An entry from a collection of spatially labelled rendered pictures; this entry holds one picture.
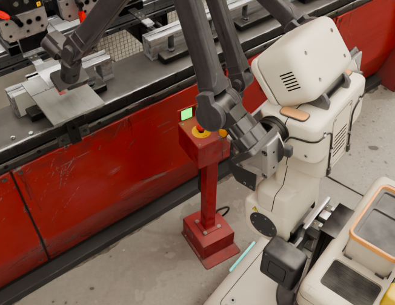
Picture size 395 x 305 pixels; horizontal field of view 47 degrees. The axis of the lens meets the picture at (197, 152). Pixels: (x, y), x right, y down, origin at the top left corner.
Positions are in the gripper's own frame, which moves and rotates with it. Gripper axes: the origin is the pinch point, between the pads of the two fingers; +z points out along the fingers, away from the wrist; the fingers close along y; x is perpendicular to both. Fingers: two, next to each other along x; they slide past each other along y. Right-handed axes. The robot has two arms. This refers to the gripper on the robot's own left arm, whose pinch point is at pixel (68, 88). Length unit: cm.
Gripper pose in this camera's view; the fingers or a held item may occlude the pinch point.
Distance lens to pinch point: 157.0
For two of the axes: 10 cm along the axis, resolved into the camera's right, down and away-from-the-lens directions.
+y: -8.0, 4.4, -4.2
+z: -3.0, 3.0, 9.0
